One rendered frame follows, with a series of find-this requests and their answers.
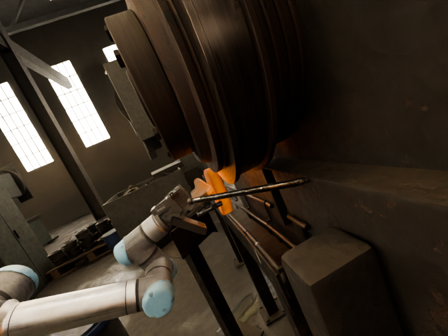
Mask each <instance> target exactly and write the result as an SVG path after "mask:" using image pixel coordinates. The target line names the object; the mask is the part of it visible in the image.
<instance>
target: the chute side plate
mask: <svg viewBox="0 0 448 336"><path fill-rule="evenodd" d="M216 210H217V211H218V213H219V214H220V216H223V217H224V219H225V221H226V223H227V224H228V226H229V227H230V228H231V230H232V231H233V232H234V234H235V235H236V236H237V237H238V239H239V240H240V242H242V244H243V245H244V246H245V248H246V249H247V250H248V252H249V253H250V254H251V256H252V257H253V258H254V260H255V261H256V262H257V264H258V265H259V266H260V268H261V269H262V270H263V272H264V274H266V276H267V278H268V279H269V280H270V278H271V279H272V280H273V282H274V283H275V284H276V286H277V287H278V288H279V290H280V291H281V292H282V294H283V296H284V299H285V301H286V303H287V305H288V307H289V308H290V310H293V306H292V304H291V302H290V300H289V297H288V295H287V292H286V290H285V288H284V286H283V284H282V282H281V279H280V277H279V274H278V273H277V272H276V270H274V268H272V266H271V265H270V264H269V262H268V261H267V260H266V258H264V256H263V255H262V254H261V252H260V251H259V250H258V249H257V248H256V246H255V245H254V244H253V243H252V242H251V241H250V240H249V238H248V236H246V234H244V232H242V230H241V229H240V228H239V227H238V226H237V225H236V224H235V222H234V221H233V220H232V219H231V218H230V217H229V216H228V215H227V214H226V215H223V214H222V213H221V212H220V210H219V208H216ZM256 253H257V254H256ZM257 255H258V256H257ZM259 260H260V261H259ZM260 262H261V263H260ZM269 277H270V278H269ZM270 281H271V280H270Z"/></svg>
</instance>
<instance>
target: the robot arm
mask: <svg viewBox="0 0 448 336"><path fill-rule="evenodd" d="M194 184H195V188H194V190H192V192H191V196H192V198H196V197H202V196H206V195H210V194H211V193H212V192H213V190H212V188H211V186H210V184H209V185H208V184H207V183H206V182H204V181H203V180H201V179H200V178H196V179H195V180H194ZM188 198H190V196H189V195H188V192H187V191H186V190H185V189H184V188H182V186H180V185H178V186H176V188H174V189H173V190H172V191H171V192H170V193H168V194H166V196H164V200H162V201H161V202H160V203H159V204H157V205H156V206H154V207H153V208H151V211H150V212H151V213H152V215H151V216H150V217H148V218H147V219H146V220H145V221H144V222H142V224H140V225H139V226H138V227H136V228H135V229H134V230H133V231H132V232H130V234H128V235H127V236H125V237H124V238H123V239H122V240H121V241H120V242H119V243H118V244H117V245H116V246H115V247H114V250H113V253H114V256H115V258H116V260H117V261H118V262H119V263H120V264H122V265H124V266H126V267H127V266H130V265H131V264H134V263H135V264H136V265H138V266H139V267H140V268H141V269H142V270H144V272H145V277H142V278H140V279H132V280H128V281H123V282H119V283H113V284H109V285H103V286H99V287H93V288H89V289H84V290H80V291H74V292H70V293H64V294H60V295H54V296H50V297H44V298H40V299H34V300H30V301H29V299H30V297H31V296H32V295H33V294H34V293H35V292H36V290H37V288H38V285H39V278H38V276H37V274H36V273H35V272H34V271H33V270H32V269H30V268H28V267H26V266H22V265H9V266H6V267H2V268H0V336H44V335H50V334H53V333H58V332H61V331H66V330H69V329H74V328H77V327H82V326H85V325H90V324H93V323H98V322H102V321H106V320H110V319H114V318H118V317H122V316H126V315H130V314H134V313H138V312H142V311H144V312H145V314H146V315H147V316H149V317H154V318H159V317H162V316H164V315H166V314H167V313H168V312H170V310H171V309H172V307H173V305H174V302H175V287H174V284H173V280H174V278H175V276H176V275H177V272H178V267H177V266H176V264H175V263H174V262H173V260H172V259H171V258H169V257H168V256H167V255H166V254H165V253H164V252H163V251H162V250H161V249H160V248H159V247H158V246H156V243H157V242H158V241H159V240H160V239H162V238H163V237H164V236H165V235H166V234H168V232H169V231H170V230H171V229H172V226H171V225H174V226H177V227H180V228H183V229H186V230H189V231H192V232H195V233H199V234H202V235H205V234H206V231H207V227H206V225H205V224H204V223H202V222H200V221H196V220H193V219H190V218H188V217H187V216H188V215H190V214H191V213H192V212H194V210H195V209H196V208H198V206H200V205H201V204H202V203H203V202H202V203H194V204H193V205H189V204H188V203H187V200H188ZM166 215H167V217H166ZM170 222H171V223H170Z"/></svg>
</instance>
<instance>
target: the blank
mask: <svg viewBox="0 0 448 336"><path fill-rule="evenodd" d="M203 172H204V176H205V179H206V181H207V184H208V185H209V184H210V186H211V188H212V190H213V192H212V193H211V194H212V195H213V194H217V193H224V192H227V190H226V188H225V186H224V184H223V182H222V180H221V178H220V176H219V174H218V173H215V172H213V171H212V170H211V169H210V168H208V169H205V170H204V171H203ZM218 201H221V202H222V204H223V205H222V206H220V207H218V208H219V210H220V212H221V213H222V214H223V215H226V214H228V213H230V212H232V210H233V208H232V204H231V200H230V198H226V199H218V200H215V202H218Z"/></svg>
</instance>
